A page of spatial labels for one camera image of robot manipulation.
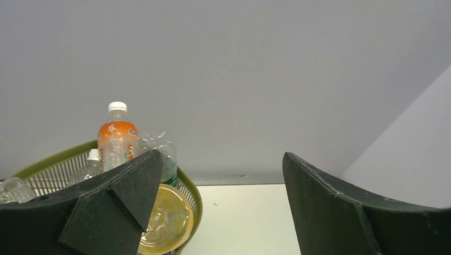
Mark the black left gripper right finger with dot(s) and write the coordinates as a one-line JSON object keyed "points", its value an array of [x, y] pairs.
{"points": [[332, 216]]}

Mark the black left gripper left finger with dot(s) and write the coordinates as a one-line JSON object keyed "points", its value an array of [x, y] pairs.
{"points": [[106, 214]]}

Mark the large clear plastic bottle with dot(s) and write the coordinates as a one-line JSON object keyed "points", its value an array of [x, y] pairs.
{"points": [[91, 169]]}

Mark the yellow juice bottle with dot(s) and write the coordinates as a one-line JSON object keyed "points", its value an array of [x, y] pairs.
{"points": [[170, 224]]}

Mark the orange label tea bottle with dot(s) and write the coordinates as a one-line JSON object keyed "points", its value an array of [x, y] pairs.
{"points": [[117, 138]]}

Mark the dark green label bottle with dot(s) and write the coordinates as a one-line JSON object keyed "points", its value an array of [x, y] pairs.
{"points": [[163, 144]]}

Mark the blue label water bottle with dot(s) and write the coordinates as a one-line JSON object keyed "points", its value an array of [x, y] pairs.
{"points": [[15, 190]]}

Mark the green plastic mesh bin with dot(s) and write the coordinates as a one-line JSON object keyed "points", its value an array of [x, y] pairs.
{"points": [[52, 173]]}

